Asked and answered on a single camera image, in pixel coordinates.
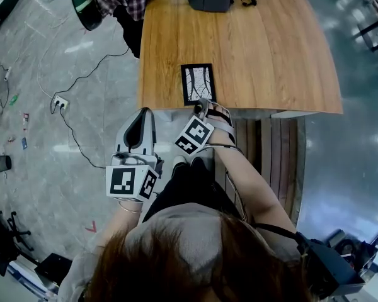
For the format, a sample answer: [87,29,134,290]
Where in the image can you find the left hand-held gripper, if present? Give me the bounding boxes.
[105,107,164,203]

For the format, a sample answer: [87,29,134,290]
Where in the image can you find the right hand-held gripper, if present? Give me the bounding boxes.
[174,98,238,156]

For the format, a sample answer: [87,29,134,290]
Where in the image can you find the black picture frame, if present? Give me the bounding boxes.
[180,63,217,106]

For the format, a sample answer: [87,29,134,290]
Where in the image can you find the person's right forearm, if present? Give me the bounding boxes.
[212,142,297,230]

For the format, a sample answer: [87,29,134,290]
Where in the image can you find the black shoulder bag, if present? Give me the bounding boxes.
[254,221,365,300]

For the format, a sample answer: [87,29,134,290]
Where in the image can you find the person's left forearm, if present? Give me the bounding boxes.
[96,199,145,252]

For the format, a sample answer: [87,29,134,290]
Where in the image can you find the person's right hand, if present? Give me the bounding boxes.
[211,103,236,147]

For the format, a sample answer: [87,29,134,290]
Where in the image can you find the person's black trousers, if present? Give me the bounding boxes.
[142,157,244,223]

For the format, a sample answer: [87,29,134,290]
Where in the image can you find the white square power strip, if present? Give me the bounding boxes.
[51,94,70,111]

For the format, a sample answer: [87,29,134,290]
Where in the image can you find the slatted wooden bench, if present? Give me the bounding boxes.
[213,116,307,230]

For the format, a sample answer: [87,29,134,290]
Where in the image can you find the person's grey top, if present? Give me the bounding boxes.
[58,202,303,302]

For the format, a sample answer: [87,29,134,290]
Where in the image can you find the dark green helmet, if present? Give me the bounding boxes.
[70,0,103,32]

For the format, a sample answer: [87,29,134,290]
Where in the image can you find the black office chair base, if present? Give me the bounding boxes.
[6,210,35,252]

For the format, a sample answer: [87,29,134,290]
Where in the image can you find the black box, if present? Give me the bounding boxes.
[35,252,74,286]

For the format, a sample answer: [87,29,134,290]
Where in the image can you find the desk with black legs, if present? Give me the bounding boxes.
[352,0,378,53]

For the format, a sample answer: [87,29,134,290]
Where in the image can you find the long black power cable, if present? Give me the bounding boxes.
[59,105,107,170]

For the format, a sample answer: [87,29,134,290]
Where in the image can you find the thin bracelet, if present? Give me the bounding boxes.
[117,199,144,215]

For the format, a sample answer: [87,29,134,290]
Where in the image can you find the white cable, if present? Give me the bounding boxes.
[37,35,57,99]

